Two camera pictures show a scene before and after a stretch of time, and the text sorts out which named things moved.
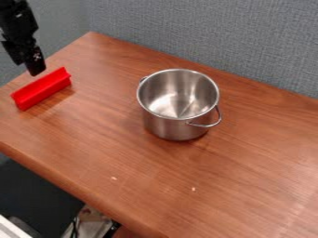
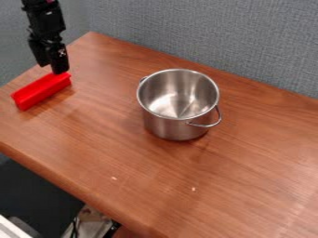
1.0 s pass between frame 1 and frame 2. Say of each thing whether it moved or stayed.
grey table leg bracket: stayed
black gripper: moved
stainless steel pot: stayed
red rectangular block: stayed
